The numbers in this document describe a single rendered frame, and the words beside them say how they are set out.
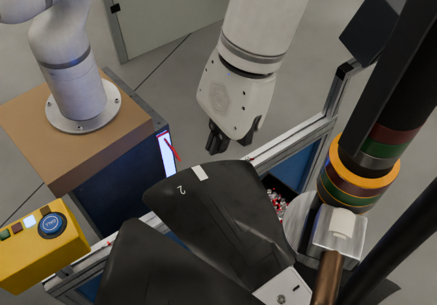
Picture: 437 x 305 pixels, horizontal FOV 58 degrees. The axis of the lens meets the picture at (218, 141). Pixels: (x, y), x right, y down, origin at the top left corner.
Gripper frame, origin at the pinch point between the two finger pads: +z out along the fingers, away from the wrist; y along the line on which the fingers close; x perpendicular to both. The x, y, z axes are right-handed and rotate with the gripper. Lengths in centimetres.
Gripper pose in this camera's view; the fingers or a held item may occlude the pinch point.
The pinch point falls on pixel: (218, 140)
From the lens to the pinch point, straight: 60.1
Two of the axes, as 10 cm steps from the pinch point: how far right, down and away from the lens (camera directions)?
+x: 7.8, -2.9, 5.6
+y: 5.8, 6.7, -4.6
